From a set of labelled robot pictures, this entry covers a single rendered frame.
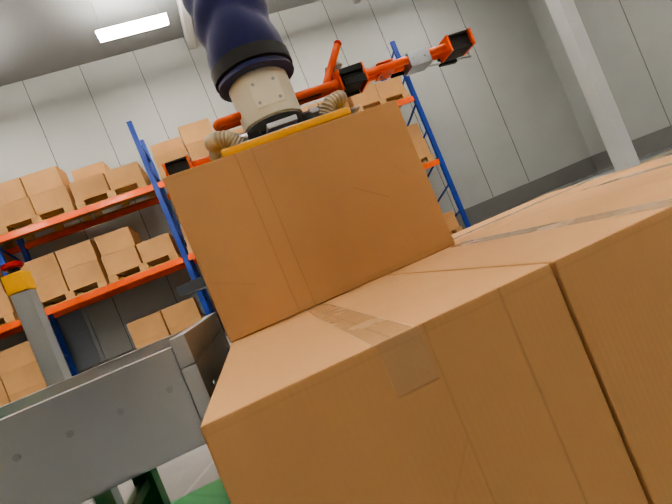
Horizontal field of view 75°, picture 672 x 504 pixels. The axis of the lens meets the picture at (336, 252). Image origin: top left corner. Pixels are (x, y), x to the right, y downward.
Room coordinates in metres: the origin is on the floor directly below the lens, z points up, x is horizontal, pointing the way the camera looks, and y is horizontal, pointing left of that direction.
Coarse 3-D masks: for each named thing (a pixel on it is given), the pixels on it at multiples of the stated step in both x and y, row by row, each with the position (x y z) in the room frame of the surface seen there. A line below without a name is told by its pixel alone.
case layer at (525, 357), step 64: (576, 192) 1.18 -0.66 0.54; (640, 192) 0.71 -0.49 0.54; (448, 256) 0.92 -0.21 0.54; (512, 256) 0.61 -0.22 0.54; (576, 256) 0.49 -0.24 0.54; (640, 256) 0.50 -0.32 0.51; (320, 320) 0.76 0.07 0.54; (384, 320) 0.53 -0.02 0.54; (448, 320) 0.45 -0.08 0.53; (512, 320) 0.47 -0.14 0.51; (576, 320) 0.48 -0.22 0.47; (640, 320) 0.49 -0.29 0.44; (256, 384) 0.47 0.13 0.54; (320, 384) 0.42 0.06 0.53; (384, 384) 0.44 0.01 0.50; (448, 384) 0.45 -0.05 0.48; (512, 384) 0.46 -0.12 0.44; (576, 384) 0.47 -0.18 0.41; (640, 384) 0.49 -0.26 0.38; (256, 448) 0.41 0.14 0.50; (320, 448) 0.42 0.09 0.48; (384, 448) 0.43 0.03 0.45; (448, 448) 0.44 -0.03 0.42; (512, 448) 0.45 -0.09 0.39; (576, 448) 0.47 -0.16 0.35; (640, 448) 0.48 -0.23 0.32
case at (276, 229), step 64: (320, 128) 1.07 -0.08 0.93; (384, 128) 1.10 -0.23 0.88; (192, 192) 0.99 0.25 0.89; (256, 192) 1.02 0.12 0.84; (320, 192) 1.05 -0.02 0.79; (384, 192) 1.09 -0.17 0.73; (256, 256) 1.01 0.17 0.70; (320, 256) 1.04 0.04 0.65; (384, 256) 1.07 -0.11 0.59; (256, 320) 1.00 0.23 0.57
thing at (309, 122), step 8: (336, 112) 1.10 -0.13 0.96; (344, 112) 1.11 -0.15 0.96; (304, 120) 1.13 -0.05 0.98; (312, 120) 1.09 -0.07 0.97; (320, 120) 1.09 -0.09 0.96; (328, 120) 1.10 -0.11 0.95; (288, 128) 1.08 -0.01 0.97; (296, 128) 1.08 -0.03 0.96; (304, 128) 1.09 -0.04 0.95; (256, 136) 1.10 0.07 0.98; (264, 136) 1.07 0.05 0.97; (272, 136) 1.07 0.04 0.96; (280, 136) 1.07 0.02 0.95; (240, 144) 1.06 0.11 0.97; (248, 144) 1.06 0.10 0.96; (256, 144) 1.06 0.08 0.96; (224, 152) 1.05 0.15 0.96; (232, 152) 1.05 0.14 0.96
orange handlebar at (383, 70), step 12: (432, 48) 1.29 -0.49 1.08; (444, 48) 1.29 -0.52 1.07; (396, 60) 1.26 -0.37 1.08; (408, 60) 1.27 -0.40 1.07; (432, 60) 1.34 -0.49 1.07; (372, 72) 1.25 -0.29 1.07; (384, 72) 1.26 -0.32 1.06; (396, 72) 1.31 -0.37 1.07; (324, 84) 1.22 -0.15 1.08; (336, 84) 1.23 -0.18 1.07; (300, 96) 1.21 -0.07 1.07; (324, 96) 1.27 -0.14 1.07; (216, 120) 1.17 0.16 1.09; (228, 120) 1.17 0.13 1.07
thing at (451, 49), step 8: (464, 32) 1.30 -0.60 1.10; (448, 40) 1.28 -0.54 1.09; (456, 40) 1.30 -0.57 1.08; (464, 40) 1.30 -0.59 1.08; (472, 40) 1.30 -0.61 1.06; (448, 48) 1.29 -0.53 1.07; (456, 48) 1.29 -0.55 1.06; (464, 48) 1.30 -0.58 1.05; (448, 56) 1.32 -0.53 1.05; (456, 56) 1.34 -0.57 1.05
